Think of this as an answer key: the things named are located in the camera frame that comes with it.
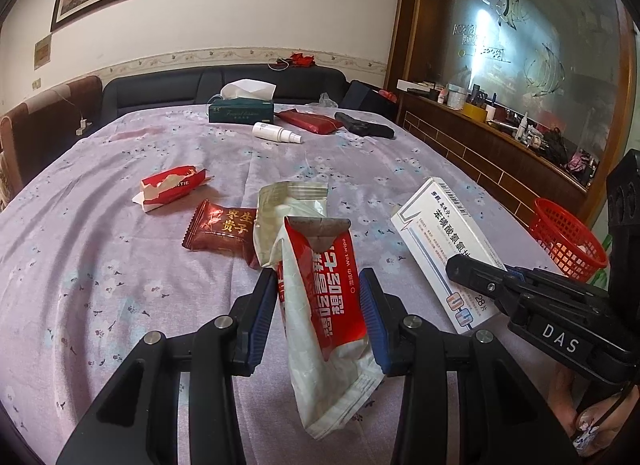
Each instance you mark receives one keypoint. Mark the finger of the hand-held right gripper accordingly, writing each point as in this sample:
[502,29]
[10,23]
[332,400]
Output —
[480,277]

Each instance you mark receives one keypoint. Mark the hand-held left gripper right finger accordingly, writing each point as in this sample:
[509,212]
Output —
[372,316]

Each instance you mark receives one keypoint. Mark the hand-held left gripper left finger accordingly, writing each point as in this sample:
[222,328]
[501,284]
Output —
[262,316]

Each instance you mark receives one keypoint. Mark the red white wet wipe packet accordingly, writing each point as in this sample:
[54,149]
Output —
[325,295]

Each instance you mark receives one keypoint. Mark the white medicine box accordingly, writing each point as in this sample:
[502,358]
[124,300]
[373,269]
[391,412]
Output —
[435,235]

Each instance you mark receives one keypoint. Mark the red plastic mesh basket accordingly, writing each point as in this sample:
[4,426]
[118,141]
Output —
[555,225]

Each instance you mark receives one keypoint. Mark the person's right hand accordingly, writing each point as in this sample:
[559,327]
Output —
[565,405]

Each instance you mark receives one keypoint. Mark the brown candy wrapper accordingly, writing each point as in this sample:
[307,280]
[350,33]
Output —
[220,231]

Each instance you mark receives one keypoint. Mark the brown wooden cabinet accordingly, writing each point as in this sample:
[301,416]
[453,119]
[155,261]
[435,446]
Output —
[440,145]

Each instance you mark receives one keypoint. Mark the purple floral tablecloth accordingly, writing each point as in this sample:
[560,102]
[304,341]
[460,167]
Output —
[125,270]

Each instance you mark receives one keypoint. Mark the pink cloth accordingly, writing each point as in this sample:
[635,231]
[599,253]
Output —
[579,164]

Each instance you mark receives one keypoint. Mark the black folded cloth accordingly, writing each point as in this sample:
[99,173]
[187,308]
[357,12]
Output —
[556,145]

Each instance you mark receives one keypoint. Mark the small white dropper bottle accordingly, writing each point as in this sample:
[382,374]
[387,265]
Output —
[523,129]

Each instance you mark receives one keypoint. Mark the red white snack wrapper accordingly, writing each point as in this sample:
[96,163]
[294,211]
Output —
[170,186]

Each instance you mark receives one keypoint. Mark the white spray bottle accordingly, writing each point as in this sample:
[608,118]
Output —
[270,131]

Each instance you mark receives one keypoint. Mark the black handheld tool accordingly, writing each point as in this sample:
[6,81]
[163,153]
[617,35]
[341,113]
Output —
[365,126]

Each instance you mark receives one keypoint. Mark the red flat pouch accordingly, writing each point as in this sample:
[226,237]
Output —
[310,121]

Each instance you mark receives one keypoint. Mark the white flat box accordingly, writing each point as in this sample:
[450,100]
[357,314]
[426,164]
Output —
[415,84]

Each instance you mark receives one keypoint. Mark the dark green tissue box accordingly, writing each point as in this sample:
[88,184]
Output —
[240,112]

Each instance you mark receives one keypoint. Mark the black box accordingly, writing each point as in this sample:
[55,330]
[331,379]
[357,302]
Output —
[367,95]

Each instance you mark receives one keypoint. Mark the clear plastic bag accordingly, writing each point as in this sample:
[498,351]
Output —
[325,101]

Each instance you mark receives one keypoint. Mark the black leather sofa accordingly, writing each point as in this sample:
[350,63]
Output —
[175,87]

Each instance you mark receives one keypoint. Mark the red knot ornament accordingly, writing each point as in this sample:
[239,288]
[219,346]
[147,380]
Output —
[300,60]

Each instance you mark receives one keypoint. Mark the brown upholstered chair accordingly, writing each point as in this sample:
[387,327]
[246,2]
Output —
[40,120]

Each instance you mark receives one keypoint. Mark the small wall plaque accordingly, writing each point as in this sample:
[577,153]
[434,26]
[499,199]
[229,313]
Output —
[43,52]

